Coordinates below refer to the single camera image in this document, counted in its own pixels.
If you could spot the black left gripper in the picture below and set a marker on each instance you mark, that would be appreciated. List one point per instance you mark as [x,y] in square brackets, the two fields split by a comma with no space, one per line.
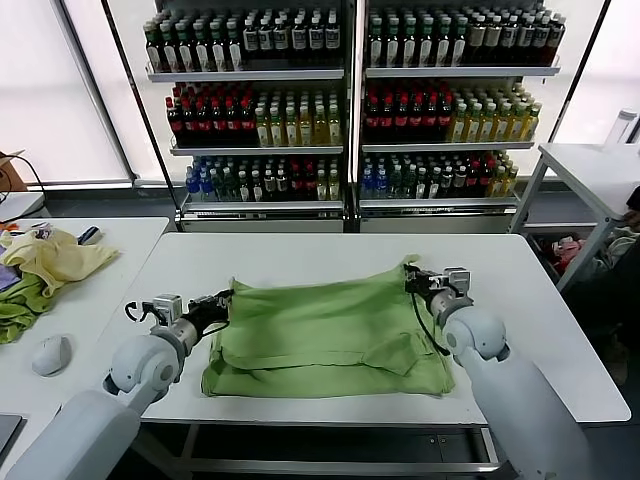
[205,311]

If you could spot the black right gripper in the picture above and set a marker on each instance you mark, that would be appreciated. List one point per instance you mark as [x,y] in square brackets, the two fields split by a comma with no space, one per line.
[431,284]

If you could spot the green polo shirt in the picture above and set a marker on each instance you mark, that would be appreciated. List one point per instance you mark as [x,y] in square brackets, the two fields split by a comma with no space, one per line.
[320,340]

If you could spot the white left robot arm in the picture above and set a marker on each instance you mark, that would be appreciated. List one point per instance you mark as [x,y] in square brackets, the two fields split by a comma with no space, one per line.
[140,365]

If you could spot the dark sleeved person forearm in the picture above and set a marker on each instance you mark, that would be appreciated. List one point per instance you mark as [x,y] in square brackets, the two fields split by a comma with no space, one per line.
[635,200]

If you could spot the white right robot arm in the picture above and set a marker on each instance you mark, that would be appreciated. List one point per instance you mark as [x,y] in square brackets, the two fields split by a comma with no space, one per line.
[475,330]

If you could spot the pale clothes pile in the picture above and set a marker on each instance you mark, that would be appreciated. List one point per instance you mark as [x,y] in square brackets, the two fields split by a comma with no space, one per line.
[617,247]

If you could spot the person hand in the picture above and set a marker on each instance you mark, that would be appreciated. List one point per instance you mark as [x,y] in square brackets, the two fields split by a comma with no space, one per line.
[634,218]

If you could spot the green tinted drink bottle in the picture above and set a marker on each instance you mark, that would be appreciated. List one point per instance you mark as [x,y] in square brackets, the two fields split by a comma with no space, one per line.
[218,187]
[230,187]
[395,184]
[409,184]

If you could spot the small dark drink bottle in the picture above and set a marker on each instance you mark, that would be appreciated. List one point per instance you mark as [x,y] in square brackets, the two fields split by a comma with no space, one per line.
[270,187]
[434,184]
[257,187]
[421,184]
[244,187]
[447,184]
[282,187]
[460,184]

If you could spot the blue label water bottle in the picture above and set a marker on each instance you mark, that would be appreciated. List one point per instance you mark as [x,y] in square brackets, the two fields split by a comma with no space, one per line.
[367,184]
[205,187]
[192,187]
[381,184]

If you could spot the red cap cola bottle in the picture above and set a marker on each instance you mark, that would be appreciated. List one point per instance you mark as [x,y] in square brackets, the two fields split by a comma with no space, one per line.
[430,120]
[174,122]
[188,122]
[372,120]
[473,182]
[444,120]
[401,120]
[387,120]
[485,182]
[216,122]
[202,122]
[231,122]
[246,122]
[416,120]
[310,186]
[297,186]

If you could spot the blue white handheld device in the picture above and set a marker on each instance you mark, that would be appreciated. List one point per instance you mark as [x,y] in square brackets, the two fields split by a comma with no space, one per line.
[91,235]

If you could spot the pink red garment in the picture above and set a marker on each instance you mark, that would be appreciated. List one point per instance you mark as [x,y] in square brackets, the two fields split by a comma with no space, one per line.
[567,252]

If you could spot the pale yellow garment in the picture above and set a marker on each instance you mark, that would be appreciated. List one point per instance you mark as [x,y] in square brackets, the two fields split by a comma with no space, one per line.
[55,262]

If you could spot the white computer mouse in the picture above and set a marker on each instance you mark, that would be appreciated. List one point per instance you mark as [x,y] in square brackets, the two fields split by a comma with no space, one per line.
[52,356]

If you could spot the crumpled green garment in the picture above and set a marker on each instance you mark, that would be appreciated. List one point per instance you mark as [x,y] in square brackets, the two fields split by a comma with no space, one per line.
[20,305]

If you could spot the white side table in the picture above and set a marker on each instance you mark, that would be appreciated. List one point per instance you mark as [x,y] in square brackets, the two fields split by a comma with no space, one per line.
[585,165]

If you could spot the grey metal drinks shelf unit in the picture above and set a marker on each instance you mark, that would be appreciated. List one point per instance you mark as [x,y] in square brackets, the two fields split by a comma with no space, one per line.
[450,72]
[250,76]

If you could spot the black slanted pole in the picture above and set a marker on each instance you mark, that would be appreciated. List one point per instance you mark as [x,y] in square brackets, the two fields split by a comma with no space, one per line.
[588,50]
[138,100]

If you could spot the purple garment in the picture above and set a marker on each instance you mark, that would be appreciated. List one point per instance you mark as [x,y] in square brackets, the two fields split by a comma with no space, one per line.
[6,277]

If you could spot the green cap tea bottle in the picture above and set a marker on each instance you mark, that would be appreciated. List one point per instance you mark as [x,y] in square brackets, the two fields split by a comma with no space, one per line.
[376,47]
[186,49]
[154,50]
[170,50]
[234,48]
[202,49]
[426,47]
[392,47]
[218,48]
[409,47]
[443,47]
[459,47]

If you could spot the cardboard box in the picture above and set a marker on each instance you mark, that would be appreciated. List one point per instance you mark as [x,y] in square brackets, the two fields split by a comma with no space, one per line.
[10,175]

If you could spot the dark bottle beige label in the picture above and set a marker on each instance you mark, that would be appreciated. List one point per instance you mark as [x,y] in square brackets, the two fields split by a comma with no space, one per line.
[476,40]
[492,40]

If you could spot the dark bottle white label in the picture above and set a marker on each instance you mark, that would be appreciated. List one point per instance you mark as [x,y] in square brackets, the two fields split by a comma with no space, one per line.
[265,40]
[509,39]
[332,39]
[299,39]
[525,39]
[250,40]
[316,39]
[281,40]

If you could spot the grey laptop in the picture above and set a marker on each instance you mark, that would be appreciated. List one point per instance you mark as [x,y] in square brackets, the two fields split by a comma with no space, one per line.
[9,432]

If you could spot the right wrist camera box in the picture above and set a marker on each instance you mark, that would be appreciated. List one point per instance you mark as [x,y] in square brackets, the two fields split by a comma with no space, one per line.
[457,279]

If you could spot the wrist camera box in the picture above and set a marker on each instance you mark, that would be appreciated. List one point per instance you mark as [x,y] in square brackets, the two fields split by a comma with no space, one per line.
[457,279]
[166,306]

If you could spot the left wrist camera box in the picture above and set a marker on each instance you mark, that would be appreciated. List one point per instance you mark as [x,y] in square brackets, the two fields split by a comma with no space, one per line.
[166,306]

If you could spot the grey metal table frame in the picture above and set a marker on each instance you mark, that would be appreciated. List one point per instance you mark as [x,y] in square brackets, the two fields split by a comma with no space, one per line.
[330,467]

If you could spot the grey window frame bar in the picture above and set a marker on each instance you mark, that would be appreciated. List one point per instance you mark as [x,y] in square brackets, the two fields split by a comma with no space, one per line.
[91,75]

